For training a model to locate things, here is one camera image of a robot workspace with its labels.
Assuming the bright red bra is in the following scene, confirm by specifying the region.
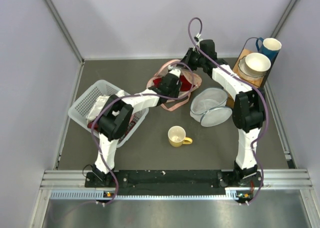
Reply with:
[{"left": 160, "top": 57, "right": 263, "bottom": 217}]
[{"left": 153, "top": 74, "right": 192, "bottom": 92}]

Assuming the wooden black frame shelf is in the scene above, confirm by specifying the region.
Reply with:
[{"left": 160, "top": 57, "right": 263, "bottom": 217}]
[{"left": 224, "top": 36, "right": 276, "bottom": 109}]

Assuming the purple cable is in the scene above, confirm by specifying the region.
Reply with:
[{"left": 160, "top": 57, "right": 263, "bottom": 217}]
[
  {"left": 90, "top": 62, "right": 196, "bottom": 206},
  {"left": 187, "top": 17, "right": 270, "bottom": 206}
]

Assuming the white bowl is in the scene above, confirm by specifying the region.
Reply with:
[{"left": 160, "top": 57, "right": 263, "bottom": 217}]
[{"left": 238, "top": 52, "right": 271, "bottom": 79}]

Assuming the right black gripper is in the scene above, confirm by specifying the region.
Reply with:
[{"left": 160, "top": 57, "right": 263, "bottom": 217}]
[{"left": 177, "top": 48, "right": 206, "bottom": 72}]

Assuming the peach floral laundry bag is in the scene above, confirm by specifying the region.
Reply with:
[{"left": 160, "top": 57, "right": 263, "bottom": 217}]
[{"left": 146, "top": 59, "right": 202, "bottom": 98}]

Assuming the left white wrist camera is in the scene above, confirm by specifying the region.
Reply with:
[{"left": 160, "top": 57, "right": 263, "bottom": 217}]
[{"left": 167, "top": 65, "right": 181, "bottom": 78}]

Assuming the white mesh laundry bag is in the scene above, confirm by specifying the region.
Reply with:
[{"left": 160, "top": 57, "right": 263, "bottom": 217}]
[{"left": 190, "top": 87, "right": 232, "bottom": 128}]

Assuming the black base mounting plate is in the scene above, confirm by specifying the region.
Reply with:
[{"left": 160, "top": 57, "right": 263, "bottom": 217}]
[{"left": 84, "top": 169, "right": 263, "bottom": 196}]

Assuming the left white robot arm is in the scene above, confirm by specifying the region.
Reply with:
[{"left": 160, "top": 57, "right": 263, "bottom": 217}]
[{"left": 91, "top": 68, "right": 182, "bottom": 187}]

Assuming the yellow mug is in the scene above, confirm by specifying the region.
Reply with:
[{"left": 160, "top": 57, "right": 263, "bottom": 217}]
[{"left": 167, "top": 126, "right": 193, "bottom": 148}]

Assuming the white plastic basket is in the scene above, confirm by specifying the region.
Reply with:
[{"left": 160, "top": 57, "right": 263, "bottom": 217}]
[{"left": 68, "top": 79, "right": 149, "bottom": 148}]

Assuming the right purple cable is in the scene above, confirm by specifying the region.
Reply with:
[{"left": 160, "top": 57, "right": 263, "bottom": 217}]
[{"left": 187, "top": 17, "right": 270, "bottom": 206}]

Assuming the dark red bra in basket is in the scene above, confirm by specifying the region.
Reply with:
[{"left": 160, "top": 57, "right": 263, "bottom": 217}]
[{"left": 87, "top": 121, "right": 99, "bottom": 132}]

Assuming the white garment in basket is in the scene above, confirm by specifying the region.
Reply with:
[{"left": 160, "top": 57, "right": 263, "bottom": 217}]
[{"left": 86, "top": 90, "right": 126, "bottom": 124}]

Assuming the blue white mug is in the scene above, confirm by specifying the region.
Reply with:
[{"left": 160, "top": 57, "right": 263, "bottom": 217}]
[{"left": 255, "top": 37, "right": 282, "bottom": 62}]

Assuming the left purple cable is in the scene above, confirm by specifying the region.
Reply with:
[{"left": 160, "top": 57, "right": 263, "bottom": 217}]
[{"left": 90, "top": 62, "right": 196, "bottom": 206}]

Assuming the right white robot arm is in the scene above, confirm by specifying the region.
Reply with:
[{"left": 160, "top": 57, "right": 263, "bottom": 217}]
[{"left": 181, "top": 39, "right": 267, "bottom": 187}]

